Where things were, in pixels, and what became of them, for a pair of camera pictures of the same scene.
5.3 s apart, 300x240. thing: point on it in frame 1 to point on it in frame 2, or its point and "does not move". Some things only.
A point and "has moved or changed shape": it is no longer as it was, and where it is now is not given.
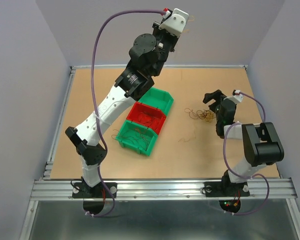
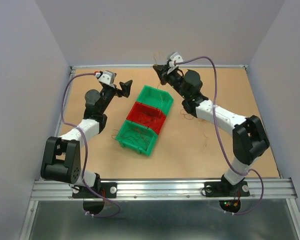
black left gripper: x=156 y=30 to x=124 y=92
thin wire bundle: x=205 y=114 has moved or changed shape
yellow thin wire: x=188 y=29 to x=162 y=63
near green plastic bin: x=133 y=136 does not move
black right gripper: x=217 y=95 to x=162 y=70
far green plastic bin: x=157 y=97 does not move
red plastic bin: x=147 y=115 does not move
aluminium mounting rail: x=170 y=189 does not move
